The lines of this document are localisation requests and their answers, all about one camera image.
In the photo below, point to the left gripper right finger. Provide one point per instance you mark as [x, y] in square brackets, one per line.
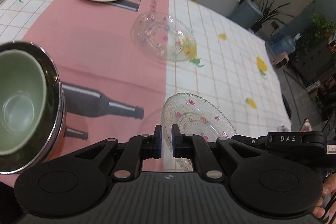
[196, 149]

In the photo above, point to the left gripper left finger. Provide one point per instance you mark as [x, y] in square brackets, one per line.
[138, 149]

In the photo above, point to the glass plate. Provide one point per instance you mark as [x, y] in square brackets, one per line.
[164, 37]
[194, 115]

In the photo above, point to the green ceramic bowl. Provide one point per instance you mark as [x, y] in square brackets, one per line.
[23, 98]

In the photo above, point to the orange steel bowl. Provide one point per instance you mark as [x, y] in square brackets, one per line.
[59, 142]

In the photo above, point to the person's right hand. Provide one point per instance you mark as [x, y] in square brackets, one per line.
[327, 192]

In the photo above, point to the pink small heater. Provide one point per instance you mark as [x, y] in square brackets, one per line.
[281, 60]

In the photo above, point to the pink restaurant placemat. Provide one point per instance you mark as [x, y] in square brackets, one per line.
[91, 46]

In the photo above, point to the blue water bottle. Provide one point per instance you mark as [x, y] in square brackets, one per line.
[285, 45]

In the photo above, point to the potted plant right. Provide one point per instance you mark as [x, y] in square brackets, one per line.
[270, 13]

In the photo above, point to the grey trash bin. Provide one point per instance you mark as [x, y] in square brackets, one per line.
[246, 14]

